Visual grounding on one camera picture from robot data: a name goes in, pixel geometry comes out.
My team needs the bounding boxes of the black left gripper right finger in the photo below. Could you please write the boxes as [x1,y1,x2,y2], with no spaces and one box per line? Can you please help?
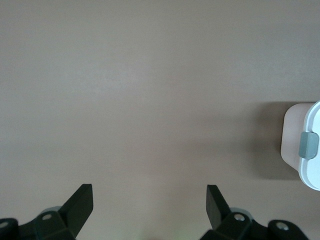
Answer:
[201,184,307,240]

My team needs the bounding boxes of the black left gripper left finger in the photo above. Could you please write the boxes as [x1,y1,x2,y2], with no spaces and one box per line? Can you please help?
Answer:
[0,184,94,240]

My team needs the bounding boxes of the white box lid grey clips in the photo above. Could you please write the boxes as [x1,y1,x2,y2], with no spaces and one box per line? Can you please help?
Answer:
[298,99,320,192]

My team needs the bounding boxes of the pink plastic box base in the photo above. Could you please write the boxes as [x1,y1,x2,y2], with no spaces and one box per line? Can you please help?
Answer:
[280,102,316,174]

